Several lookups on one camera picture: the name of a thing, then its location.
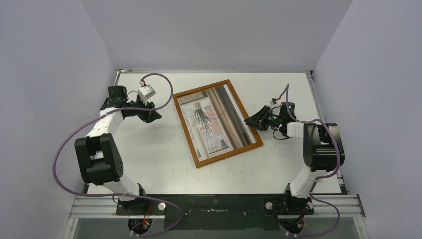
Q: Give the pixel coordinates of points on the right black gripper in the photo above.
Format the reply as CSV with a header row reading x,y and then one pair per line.
x,y
263,117

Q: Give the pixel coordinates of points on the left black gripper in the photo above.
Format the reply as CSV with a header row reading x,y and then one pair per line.
x,y
149,115

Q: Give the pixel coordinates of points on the printed plant photo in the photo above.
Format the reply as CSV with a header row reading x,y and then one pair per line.
x,y
214,122

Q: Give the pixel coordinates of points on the wooden picture frame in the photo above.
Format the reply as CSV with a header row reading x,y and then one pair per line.
x,y
194,155

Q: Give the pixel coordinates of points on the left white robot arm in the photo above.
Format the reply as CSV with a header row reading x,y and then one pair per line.
x,y
99,160

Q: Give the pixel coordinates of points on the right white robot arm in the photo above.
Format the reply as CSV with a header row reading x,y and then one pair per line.
x,y
323,153

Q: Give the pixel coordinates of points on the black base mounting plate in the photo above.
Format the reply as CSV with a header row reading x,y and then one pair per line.
x,y
220,211

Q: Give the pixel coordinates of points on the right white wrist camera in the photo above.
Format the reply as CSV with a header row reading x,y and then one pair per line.
x,y
274,103

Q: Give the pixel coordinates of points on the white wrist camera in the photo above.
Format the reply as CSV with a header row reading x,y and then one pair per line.
x,y
145,92
274,103

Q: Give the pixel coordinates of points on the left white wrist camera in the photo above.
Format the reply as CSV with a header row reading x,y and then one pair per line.
x,y
145,92

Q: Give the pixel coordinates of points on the aluminium rail front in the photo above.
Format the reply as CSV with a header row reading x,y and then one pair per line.
x,y
103,207

